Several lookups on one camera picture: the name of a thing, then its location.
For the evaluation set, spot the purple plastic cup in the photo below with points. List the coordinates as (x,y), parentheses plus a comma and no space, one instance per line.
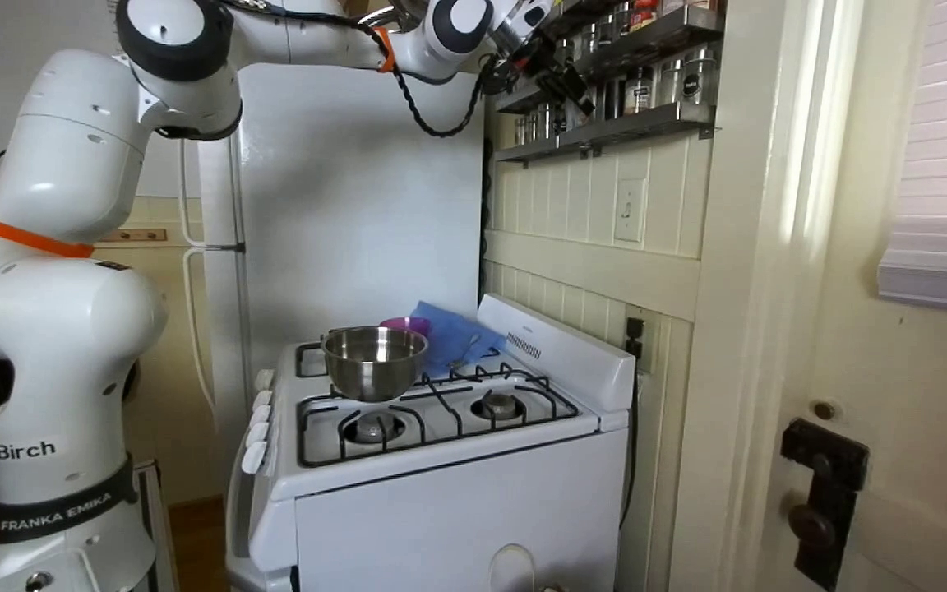
(413,326)

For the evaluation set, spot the stainless steel pot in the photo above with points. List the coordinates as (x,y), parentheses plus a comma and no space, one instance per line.
(375,371)

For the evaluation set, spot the white stove knob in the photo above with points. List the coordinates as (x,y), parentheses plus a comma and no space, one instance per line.
(260,402)
(259,427)
(250,454)

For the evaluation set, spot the cream panel door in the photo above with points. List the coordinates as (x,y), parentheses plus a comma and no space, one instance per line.
(911,439)

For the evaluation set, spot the cream light switch plate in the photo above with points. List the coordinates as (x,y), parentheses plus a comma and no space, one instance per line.
(629,209)

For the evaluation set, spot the blue cloth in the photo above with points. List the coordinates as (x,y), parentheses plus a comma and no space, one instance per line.
(460,333)

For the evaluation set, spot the white gas stove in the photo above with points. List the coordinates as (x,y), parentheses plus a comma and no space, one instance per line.
(441,513)

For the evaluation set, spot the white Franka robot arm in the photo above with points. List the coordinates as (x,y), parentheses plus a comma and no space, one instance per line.
(67,329)

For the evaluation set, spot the white refrigerator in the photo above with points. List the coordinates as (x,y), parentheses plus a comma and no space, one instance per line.
(320,273)

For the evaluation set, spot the wall outlet with black plug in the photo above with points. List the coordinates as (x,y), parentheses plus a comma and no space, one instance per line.
(637,329)

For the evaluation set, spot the glass spice jar steel cap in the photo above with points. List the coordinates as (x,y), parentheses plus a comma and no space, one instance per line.
(691,75)

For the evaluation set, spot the white window blind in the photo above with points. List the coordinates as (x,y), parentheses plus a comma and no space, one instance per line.
(945,166)

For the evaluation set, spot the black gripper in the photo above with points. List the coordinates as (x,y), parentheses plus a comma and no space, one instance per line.
(537,50)

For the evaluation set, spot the steel wall spice rack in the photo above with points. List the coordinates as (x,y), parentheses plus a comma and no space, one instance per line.
(607,131)

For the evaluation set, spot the black door lock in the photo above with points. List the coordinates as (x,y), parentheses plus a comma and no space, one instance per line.
(823,482)

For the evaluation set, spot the black stove grate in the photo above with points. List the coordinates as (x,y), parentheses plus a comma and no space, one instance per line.
(310,358)
(441,439)

